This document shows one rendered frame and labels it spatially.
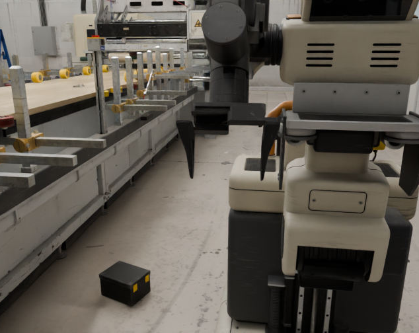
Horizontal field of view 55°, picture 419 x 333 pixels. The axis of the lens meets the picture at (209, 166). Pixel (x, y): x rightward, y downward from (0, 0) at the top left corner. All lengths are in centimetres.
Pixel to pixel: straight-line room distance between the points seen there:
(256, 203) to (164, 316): 92
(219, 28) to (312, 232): 53
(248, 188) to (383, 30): 57
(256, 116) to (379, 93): 37
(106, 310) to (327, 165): 139
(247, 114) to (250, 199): 67
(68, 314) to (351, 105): 160
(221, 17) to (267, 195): 74
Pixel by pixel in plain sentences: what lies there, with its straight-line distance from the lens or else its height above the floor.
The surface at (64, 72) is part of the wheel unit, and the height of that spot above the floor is 96.
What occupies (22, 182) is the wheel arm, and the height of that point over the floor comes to 83.
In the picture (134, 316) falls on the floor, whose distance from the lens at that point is 197.
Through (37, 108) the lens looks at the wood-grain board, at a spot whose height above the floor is 90.
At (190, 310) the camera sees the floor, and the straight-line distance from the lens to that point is 198.
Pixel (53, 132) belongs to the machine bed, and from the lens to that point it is 230.
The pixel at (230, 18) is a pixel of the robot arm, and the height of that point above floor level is 120.
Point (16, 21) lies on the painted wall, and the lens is 1364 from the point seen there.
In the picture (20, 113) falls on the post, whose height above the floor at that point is 93.
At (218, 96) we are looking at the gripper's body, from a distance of 56.
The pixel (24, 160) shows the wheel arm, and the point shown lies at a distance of 145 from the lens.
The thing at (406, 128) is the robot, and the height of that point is 103.
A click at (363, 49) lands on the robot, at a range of 87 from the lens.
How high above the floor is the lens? 117
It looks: 17 degrees down
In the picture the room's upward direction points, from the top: straight up
